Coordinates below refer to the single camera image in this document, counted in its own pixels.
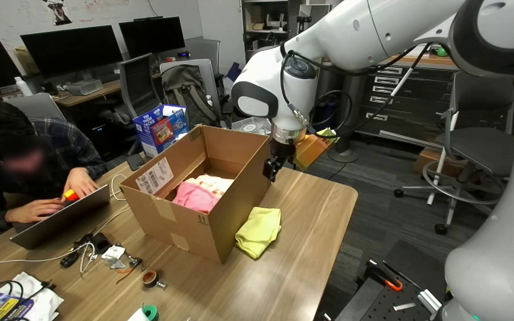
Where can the grey laptop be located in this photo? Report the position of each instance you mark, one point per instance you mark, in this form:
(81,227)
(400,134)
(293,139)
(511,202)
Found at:
(61,216)

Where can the small orange object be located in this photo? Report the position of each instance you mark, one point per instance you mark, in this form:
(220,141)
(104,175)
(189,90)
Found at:
(70,195)

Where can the wooden workbench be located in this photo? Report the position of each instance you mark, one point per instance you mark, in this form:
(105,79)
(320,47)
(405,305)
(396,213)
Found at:
(427,61)

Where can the brown tape roll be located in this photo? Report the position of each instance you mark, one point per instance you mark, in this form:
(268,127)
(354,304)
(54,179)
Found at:
(148,277)

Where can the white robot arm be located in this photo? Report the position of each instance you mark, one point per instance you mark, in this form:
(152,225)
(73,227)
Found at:
(339,36)

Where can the small horned figurine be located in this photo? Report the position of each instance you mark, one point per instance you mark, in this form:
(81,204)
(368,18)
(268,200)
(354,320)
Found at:
(59,11)

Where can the blue cardboard box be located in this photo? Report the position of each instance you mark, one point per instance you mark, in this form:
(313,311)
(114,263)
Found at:
(159,127)

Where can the metal shelf unit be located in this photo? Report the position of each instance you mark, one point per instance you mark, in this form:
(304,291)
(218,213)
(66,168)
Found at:
(263,27)

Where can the grey backpack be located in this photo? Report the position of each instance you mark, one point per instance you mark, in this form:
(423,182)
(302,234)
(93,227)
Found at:
(188,95)

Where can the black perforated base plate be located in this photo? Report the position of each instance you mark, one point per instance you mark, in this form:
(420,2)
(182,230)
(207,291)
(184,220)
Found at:
(375,304)

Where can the green tape roll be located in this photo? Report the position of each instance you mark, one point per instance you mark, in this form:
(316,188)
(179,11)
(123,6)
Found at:
(150,312)

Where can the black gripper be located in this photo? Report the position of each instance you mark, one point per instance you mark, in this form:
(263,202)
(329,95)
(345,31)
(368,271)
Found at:
(284,154)

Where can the small brown cardboard box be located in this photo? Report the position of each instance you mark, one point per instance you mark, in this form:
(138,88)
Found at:
(430,159)

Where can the peach cloth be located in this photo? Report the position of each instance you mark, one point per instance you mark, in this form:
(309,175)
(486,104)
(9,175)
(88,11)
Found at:
(214,182)

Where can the grey drawer cabinet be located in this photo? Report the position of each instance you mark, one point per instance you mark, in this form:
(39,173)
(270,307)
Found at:
(400,100)

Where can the seated person dark hair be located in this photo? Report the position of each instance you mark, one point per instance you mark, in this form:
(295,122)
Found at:
(7,148)

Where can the yellow-green cloth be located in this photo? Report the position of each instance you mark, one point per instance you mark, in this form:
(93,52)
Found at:
(259,232)

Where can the pink cloth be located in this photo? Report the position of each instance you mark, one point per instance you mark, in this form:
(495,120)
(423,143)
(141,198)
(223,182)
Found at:
(195,197)

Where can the white-base office chair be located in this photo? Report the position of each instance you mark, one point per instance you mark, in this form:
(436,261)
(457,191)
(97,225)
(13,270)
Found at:
(482,148)

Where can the grey office chair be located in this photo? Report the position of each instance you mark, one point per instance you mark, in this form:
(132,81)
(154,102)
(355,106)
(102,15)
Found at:
(138,86)

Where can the small green object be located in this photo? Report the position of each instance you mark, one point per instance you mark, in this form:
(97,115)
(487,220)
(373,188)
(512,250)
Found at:
(441,50)

